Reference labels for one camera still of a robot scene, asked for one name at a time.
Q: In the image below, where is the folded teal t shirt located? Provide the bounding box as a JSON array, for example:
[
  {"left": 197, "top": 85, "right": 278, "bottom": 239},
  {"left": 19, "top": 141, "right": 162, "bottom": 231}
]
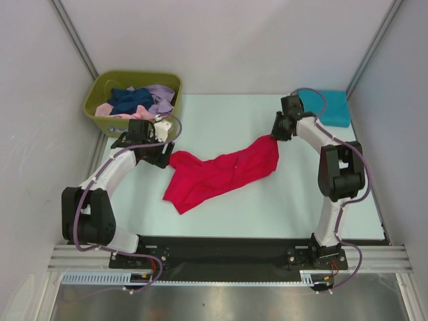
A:
[{"left": 298, "top": 90, "right": 351, "bottom": 128}]

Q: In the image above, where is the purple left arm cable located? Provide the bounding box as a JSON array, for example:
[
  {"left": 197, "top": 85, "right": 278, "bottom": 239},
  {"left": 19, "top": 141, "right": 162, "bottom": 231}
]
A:
[{"left": 63, "top": 112, "right": 183, "bottom": 298}]

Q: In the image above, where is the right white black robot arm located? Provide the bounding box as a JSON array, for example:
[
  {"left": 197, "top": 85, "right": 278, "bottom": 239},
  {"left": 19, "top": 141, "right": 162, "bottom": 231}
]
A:
[{"left": 271, "top": 94, "right": 365, "bottom": 270}]

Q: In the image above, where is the olive green plastic bin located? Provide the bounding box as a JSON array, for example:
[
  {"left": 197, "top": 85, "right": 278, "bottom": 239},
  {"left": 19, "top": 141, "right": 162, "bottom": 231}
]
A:
[{"left": 84, "top": 70, "right": 183, "bottom": 138}]

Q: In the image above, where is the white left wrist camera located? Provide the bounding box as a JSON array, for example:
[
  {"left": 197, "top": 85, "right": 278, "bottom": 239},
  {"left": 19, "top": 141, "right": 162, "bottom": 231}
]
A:
[{"left": 154, "top": 120, "right": 173, "bottom": 142}]

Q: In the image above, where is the aluminium corner post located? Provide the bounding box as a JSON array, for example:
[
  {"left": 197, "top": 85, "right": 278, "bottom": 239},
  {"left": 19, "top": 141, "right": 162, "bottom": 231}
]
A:
[
  {"left": 346, "top": 0, "right": 405, "bottom": 99},
  {"left": 49, "top": 0, "right": 99, "bottom": 80}
]

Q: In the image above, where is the red t shirt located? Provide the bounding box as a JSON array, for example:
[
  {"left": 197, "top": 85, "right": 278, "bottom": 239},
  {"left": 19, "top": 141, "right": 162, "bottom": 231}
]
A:
[{"left": 163, "top": 135, "right": 280, "bottom": 215}]

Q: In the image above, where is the right aluminium corner post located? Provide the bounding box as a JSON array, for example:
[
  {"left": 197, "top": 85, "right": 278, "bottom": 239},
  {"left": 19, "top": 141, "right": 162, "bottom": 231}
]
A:
[{"left": 346, "top": 0, "right": 405, "bottom": 99}]

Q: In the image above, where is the pink t shirt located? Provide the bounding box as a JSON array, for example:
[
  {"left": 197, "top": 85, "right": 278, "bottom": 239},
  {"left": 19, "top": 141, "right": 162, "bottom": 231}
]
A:
[{"left": 94, "top": 102, "right": 155, "bottom": 120}]

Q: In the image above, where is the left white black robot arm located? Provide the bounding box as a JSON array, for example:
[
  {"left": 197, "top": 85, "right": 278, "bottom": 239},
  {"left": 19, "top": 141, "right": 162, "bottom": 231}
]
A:
[{"left": 62, "top": 114, "right": 182, "bottom": 268}]

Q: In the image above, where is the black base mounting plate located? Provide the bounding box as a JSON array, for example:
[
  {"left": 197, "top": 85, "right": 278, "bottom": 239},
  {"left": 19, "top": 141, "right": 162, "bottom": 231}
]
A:
[{"left": 66, "top": 235, "right": 391, "bottom": 282}]

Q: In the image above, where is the navy blue t shirt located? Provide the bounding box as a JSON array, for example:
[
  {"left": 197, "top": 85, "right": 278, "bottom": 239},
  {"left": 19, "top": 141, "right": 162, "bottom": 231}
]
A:
[{"left": 106, "top": 88, "right": 154, "bottom": 116}]

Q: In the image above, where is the blue slotted cable duct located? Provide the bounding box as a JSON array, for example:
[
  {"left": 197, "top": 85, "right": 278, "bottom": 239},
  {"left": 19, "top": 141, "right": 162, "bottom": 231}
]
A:
[{"left": 62, "top": 272, "right": 332, "bottom": 287}]

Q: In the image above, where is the lilac t shirt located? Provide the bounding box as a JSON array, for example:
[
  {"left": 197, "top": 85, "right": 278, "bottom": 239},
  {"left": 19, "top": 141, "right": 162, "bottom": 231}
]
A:
[{"left": 145, "top": 84, "right": 175, "bottom": 115}]

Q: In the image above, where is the left aluminium corner post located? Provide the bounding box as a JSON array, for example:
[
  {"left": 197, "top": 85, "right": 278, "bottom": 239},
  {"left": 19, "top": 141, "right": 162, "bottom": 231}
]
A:
[{"left": 49, "top": 0, "right": 99, "bottom": 80}]

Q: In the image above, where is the aluminium frame rail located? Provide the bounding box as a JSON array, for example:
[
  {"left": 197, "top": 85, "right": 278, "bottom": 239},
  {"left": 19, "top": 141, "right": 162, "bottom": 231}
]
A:
[{"left": 47, "top": 245, "right": 413, "bottom": 274}]

